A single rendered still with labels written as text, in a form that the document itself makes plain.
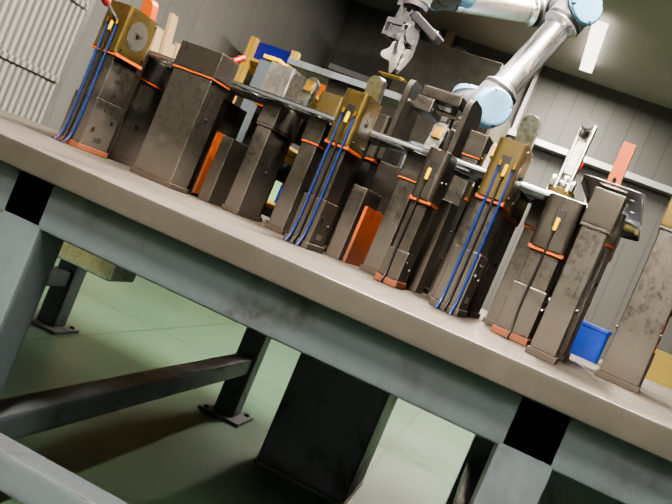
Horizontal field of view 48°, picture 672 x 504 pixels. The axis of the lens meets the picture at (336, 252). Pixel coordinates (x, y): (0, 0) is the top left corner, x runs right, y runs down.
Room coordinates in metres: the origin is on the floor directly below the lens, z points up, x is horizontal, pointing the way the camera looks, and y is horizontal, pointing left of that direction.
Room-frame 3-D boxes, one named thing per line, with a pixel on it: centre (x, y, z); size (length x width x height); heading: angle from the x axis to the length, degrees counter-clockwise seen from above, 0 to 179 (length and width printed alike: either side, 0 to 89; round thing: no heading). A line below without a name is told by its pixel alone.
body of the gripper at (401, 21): (2.20, 0.07, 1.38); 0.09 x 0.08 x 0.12; 57
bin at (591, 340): (1.99, -0.69, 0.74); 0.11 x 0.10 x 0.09; 68
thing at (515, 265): (1.63, -0.39, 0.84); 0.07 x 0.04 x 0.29; 68
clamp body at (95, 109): (1.85, 0.68, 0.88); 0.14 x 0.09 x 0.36; 158
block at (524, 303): (1.42, -0.36, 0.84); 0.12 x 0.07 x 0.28; 158
